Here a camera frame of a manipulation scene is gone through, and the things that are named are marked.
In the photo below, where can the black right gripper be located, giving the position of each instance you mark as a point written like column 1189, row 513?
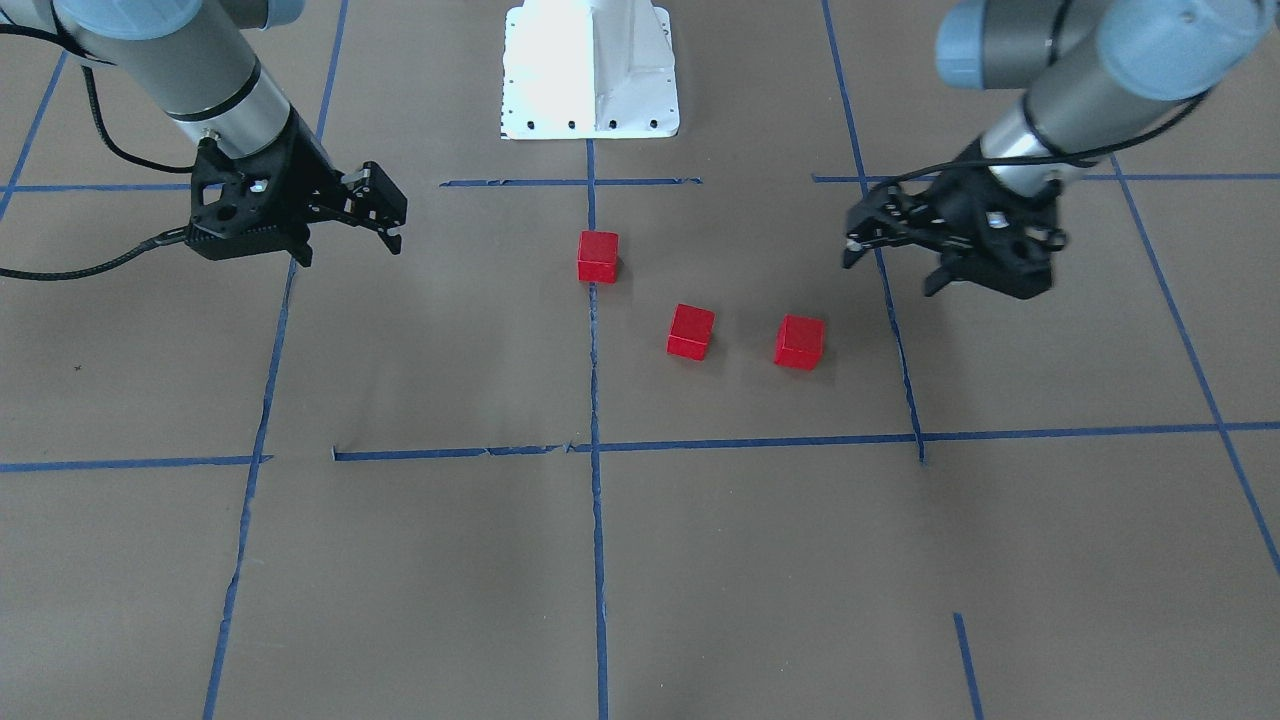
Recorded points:
column 303, row 172

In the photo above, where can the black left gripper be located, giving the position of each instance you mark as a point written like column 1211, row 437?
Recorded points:
column 955, row 208

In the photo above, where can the red cube block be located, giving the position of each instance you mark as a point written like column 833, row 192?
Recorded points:
column 690, row 332
column 800, row 342
column 598, row 257

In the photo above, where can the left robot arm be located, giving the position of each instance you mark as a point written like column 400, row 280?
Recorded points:
column 1094, row 77

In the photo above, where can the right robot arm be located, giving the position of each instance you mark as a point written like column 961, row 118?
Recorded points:
column 190, row 57

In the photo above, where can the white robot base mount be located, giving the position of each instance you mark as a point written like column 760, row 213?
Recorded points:
column 581, row 70

